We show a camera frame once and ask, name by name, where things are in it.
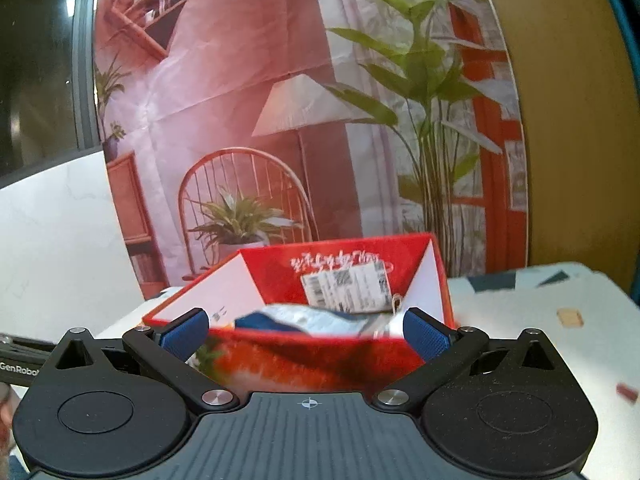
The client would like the silver and blue soft packet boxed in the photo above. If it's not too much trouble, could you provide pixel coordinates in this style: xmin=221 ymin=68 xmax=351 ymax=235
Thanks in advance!
xmin=233 ymin=302 xmax=407 ymax=342

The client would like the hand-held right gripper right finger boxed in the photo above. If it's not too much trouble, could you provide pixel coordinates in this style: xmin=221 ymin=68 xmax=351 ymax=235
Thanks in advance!
xmin=371 ymin=306 xmax=567 ymax=414

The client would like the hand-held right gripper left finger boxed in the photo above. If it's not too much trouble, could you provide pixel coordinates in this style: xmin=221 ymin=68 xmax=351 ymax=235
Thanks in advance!
xmin=47 ymin=307 xmax=242 ymax=414

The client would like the dark glass window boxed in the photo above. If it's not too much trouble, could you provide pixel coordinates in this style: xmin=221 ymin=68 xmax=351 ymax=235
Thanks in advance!
xmin=0 ymin=0 xmax=103 ymax=183

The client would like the yellow wooden panel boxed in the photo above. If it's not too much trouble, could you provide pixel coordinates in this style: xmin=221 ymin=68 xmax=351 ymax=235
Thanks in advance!
xmin=472 ymin=0 xmax=640 ymax=308

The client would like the printed room scene backdrop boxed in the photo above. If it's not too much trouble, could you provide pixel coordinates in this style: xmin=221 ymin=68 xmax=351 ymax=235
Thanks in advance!
xmin=92 ymin=0 xmax=531 ymax=301

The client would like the red strawberry print cardboard box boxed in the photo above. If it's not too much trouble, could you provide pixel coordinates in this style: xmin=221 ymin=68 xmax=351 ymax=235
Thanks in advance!
xmin=141 ymin=232 xmax=457 ymax=396

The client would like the printed cartoon tablecloth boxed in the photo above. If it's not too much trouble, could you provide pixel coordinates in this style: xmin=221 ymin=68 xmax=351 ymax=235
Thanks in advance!
xmin=95 ymin=260 xmax=640 ymax=480

